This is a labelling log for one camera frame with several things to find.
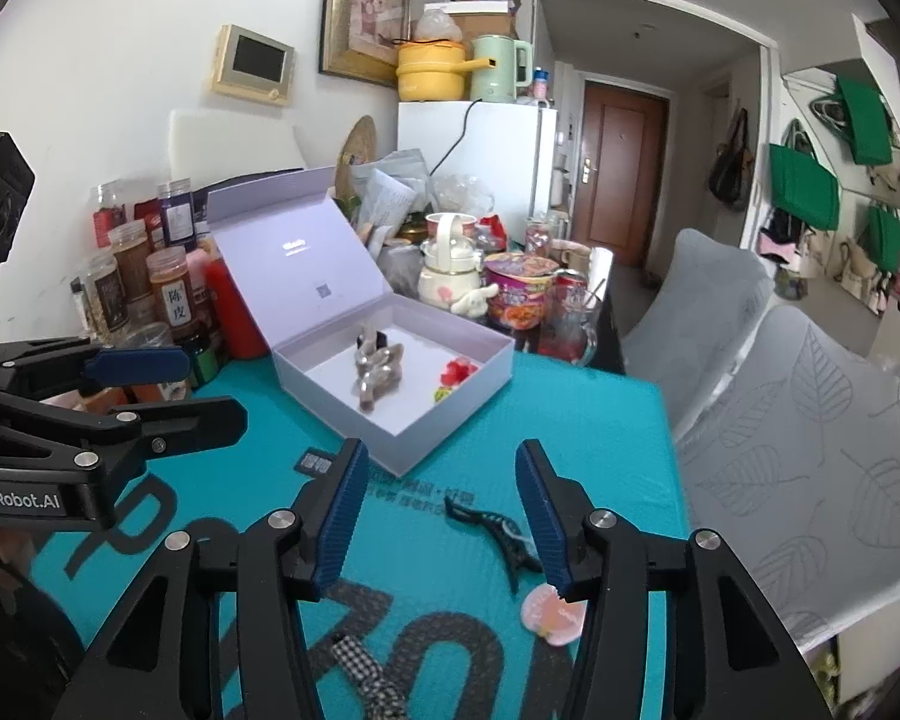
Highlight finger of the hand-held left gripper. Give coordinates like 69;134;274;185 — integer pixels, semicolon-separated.
0;340;193;397
0;392;249;473

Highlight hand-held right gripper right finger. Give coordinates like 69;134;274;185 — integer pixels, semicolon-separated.
514;439;833;720

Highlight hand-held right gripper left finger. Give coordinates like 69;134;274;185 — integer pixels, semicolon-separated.
71;437;372;720

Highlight black hair claw clip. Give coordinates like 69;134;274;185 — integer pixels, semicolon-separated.
444;501;545;593

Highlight round pink blush compact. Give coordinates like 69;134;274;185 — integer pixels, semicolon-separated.
520;585;587;646

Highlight beige hair claw clip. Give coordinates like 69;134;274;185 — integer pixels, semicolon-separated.
349;322;407;413

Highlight checkered hair scrunchie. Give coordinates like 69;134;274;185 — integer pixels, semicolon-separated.
330;634;413;720

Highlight lavender gift box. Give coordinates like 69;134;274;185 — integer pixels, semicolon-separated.
205;165;517;478

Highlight teal printed mat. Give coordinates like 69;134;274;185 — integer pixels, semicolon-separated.
30;349;691;720

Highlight red bottle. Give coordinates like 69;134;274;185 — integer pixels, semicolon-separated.
204;255;271;361

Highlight group of clear spice jars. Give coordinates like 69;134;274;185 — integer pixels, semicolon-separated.
70;178;226;402

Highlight glass mug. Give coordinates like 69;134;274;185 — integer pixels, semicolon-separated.
536;289;599;367

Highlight purple instant noodle cup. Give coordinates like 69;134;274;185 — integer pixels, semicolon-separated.
484;251;560;329

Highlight white plush toy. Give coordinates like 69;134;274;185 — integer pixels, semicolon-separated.
450;283;500;316

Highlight paper towel roll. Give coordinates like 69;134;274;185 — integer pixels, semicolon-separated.
589;246;616;308

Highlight cream teapot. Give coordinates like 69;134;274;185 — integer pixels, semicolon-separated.
418;214;488;308

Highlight small grey chair cover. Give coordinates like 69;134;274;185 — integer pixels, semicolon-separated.
621;229;775;440

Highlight large grey leaf-patterned chair cover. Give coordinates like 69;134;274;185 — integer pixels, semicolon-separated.
675;306;900;650

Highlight printed paper bag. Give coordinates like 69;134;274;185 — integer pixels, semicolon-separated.
352;150;428;241

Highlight woven straw fan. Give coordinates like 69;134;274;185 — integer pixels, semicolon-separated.
335;116;380;196

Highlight brown door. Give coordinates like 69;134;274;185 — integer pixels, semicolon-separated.
570;81;672;267

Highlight white refrigerator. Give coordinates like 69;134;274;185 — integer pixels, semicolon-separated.
397;99;560;230

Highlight black hanging bag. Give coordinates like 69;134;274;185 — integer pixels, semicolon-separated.
709;109;755;212

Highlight framed picture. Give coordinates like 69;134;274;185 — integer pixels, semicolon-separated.
319;0;413;87

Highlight yellow cooking pot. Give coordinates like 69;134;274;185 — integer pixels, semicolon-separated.
396;41;488;102

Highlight green tote bag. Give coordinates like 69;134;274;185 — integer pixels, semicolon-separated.
868;204;900;275
767;142;841;232
836;75;895;166

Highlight green electric kettle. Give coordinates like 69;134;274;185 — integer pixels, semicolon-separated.
469;34;533;104

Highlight clear plastic bag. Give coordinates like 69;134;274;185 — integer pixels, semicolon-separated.
414;4;466;42

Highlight cardboard box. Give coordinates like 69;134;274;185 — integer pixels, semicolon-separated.
442;0;537;38

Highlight wall intercom panel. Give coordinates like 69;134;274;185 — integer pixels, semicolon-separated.
210;24;296;104

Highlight black power cable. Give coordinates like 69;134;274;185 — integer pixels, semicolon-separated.
429;99;482;177

